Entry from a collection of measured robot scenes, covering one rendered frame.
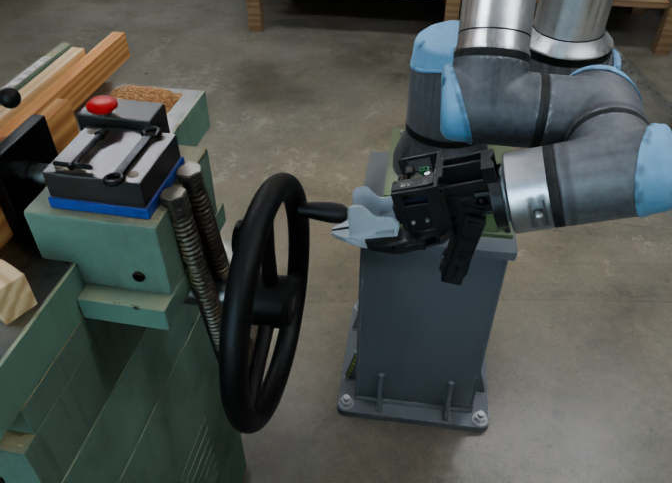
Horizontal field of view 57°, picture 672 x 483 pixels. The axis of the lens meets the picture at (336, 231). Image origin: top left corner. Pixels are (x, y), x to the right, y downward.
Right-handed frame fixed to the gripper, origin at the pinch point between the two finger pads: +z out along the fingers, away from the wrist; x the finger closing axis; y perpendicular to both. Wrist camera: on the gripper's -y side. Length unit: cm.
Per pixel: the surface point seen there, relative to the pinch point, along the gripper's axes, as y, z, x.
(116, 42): 24.3, 32.9, -24.1
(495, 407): -88, -2, -37
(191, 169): 18.8, 7.7, 10.2
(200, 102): 14.9, 19.8, -16.3
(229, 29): -41, 129, -249
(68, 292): 14.1, 20.1, 20.8
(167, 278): 11.8, 11.0, 18.1
